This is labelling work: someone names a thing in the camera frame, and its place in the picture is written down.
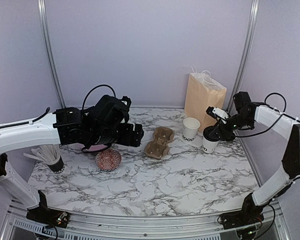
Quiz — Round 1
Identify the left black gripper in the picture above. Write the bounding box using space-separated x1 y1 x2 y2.
89 122 145 147

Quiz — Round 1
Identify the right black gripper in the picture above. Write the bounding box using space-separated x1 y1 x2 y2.
209 112 253 141

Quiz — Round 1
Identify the black cup lid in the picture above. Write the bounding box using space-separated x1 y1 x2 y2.
203 126 221 142

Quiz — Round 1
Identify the white paper cup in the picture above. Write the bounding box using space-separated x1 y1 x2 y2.
182 117 201 142
202 138 219 154

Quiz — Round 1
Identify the brown cardboard cup carrier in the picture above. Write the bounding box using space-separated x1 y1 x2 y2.
144 126 175 160

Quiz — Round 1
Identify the brown paper bag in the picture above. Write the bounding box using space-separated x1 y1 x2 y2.
184 66 227 133

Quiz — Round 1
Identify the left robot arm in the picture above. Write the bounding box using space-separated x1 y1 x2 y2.
0 95 144 223

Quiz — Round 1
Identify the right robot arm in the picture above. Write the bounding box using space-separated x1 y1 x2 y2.
203 91 300 224

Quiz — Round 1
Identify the red patterned bowl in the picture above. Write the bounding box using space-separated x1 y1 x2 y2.
95 148 122 172

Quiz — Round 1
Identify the pink plate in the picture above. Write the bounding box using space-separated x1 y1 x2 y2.
81 144 109 154

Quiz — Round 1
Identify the black cup with straws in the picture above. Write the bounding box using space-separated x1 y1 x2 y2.
23 145 65 174

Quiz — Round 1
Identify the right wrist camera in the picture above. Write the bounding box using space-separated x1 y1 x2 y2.
206 106 230 124

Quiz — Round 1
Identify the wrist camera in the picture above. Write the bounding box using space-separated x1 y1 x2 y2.
120 95 132 109
206 106 230 124

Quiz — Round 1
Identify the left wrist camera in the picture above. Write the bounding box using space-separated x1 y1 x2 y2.
120 95 132 109

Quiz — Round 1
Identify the right aluminium frame post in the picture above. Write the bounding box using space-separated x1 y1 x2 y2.
227 0 260 111

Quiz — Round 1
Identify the aluminium frame post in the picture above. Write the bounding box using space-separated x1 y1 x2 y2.
37 0 66 108
227 0 260 111

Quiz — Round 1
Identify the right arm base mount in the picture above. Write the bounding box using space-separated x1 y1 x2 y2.
217 211 265 230

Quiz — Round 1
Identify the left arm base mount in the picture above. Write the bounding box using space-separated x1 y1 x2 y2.
26 207 70 228

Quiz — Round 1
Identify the left aluminium frame post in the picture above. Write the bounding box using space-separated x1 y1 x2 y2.
37 0 66 108

